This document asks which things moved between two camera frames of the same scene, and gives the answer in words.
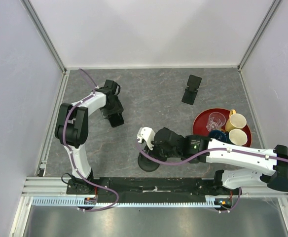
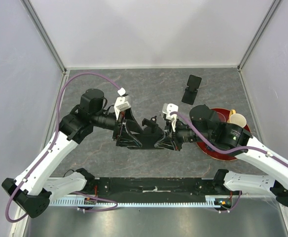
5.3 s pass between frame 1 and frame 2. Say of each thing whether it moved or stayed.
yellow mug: stayed
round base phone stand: moved
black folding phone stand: stayed
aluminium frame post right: stayed
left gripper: moved
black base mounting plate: stayed
